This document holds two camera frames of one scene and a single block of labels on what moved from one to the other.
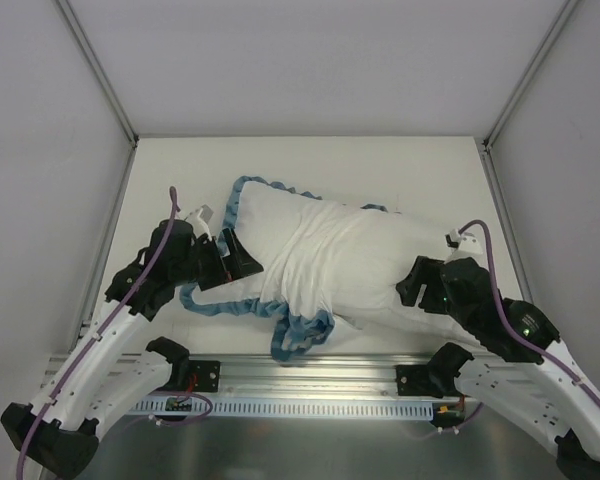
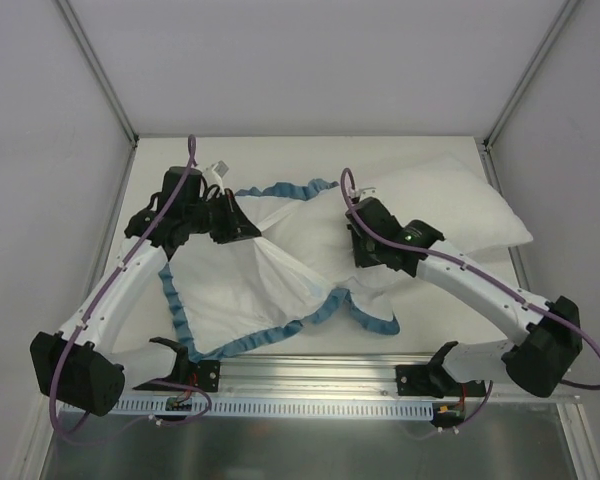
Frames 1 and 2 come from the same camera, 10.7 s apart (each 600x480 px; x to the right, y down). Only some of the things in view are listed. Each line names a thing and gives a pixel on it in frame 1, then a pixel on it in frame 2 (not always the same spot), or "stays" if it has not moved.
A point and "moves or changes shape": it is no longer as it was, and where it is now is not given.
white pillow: x=363 y=293 → x=449 y=193
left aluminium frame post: x=99 y=71 stays
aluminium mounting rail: x=311 y=375 stays
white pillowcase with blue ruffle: x=307 y=248 moves or changes shape
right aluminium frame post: x=561 y=20 stays
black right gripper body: x=431 y=282 → x=362 y=245
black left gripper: x=212 y=265 → x=225 y=226
